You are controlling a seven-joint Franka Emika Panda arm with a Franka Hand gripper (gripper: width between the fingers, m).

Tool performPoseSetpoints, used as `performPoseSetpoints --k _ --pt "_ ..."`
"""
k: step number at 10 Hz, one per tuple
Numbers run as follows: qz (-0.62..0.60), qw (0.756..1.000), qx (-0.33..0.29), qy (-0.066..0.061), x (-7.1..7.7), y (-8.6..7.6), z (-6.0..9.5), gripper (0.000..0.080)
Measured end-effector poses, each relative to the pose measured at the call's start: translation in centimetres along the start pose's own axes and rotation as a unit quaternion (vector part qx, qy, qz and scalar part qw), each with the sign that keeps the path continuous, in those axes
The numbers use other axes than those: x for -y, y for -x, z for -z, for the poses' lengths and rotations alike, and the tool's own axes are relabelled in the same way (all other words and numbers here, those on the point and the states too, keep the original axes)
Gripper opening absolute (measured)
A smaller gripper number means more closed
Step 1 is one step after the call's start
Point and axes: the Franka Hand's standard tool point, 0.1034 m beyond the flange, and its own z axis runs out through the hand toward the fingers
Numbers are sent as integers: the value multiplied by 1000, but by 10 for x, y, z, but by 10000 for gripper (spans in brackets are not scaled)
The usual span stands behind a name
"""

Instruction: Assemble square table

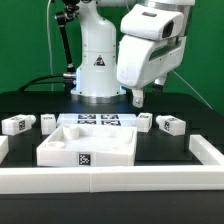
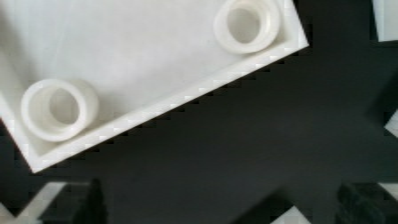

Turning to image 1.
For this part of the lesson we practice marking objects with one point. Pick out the white marker base plate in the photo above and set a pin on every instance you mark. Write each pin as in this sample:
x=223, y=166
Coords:
x=97, y=119

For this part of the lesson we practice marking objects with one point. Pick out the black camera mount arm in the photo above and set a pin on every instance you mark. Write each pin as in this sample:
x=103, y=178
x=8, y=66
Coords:
x=62, y=18

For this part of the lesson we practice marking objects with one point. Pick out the white U-shaped obstacle fence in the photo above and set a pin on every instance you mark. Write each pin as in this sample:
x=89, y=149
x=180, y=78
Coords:
x=207, y=175

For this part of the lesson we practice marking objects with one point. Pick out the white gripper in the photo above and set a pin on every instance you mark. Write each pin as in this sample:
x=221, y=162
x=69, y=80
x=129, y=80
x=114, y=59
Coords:
x=142, y=61

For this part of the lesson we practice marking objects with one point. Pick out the white square table top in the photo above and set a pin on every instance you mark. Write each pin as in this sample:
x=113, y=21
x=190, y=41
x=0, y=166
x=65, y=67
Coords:
x=84, y=145

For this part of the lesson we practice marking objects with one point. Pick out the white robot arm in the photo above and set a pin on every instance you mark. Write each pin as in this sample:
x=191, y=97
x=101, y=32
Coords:
x=96, y=78

